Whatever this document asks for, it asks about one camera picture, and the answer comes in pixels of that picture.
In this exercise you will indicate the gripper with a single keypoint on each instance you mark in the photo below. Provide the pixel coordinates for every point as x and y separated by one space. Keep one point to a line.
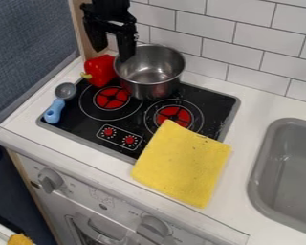
110 12

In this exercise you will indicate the yellow cloth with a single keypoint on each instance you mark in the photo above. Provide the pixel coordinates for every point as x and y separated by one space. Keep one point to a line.
181 163

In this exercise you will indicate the red toy pepper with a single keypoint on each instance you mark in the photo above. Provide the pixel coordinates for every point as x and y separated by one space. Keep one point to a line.
99 70

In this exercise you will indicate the silver pot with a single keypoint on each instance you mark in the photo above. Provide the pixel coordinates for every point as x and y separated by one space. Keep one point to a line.
151 72

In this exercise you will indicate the toy stove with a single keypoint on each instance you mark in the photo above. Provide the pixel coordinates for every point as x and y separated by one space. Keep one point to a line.
138 116

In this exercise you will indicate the blue and grey scoop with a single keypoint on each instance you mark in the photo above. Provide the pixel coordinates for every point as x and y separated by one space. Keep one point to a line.
58 103

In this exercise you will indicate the toy sink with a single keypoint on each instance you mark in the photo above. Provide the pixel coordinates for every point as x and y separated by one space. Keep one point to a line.
286 176

